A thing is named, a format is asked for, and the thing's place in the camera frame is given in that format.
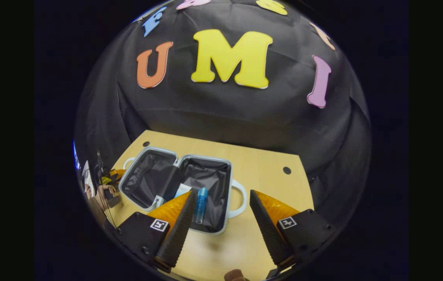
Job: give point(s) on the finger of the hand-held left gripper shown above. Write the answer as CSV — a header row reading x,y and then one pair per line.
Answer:
x,y
118,172

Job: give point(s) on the clear blue bottle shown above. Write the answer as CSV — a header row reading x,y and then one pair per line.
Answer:
x,y
201,203

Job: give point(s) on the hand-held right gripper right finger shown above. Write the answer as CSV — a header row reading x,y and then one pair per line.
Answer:
x,y
268,230

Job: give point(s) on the black backdrop cloth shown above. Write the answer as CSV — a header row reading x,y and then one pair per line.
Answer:
x,y
225,109

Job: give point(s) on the blue and white sign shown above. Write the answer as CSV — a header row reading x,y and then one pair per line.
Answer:
x,y
75,156

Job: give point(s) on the white printed poster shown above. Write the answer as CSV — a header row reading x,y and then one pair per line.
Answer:
x,y
88,175

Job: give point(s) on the light blue suitcase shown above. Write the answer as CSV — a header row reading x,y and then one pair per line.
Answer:
x,y
147,179

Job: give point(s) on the white and blue tube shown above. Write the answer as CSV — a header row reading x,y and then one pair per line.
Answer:
x,y
182,190

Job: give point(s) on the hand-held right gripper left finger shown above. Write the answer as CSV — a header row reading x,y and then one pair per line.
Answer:
x,y
178,234

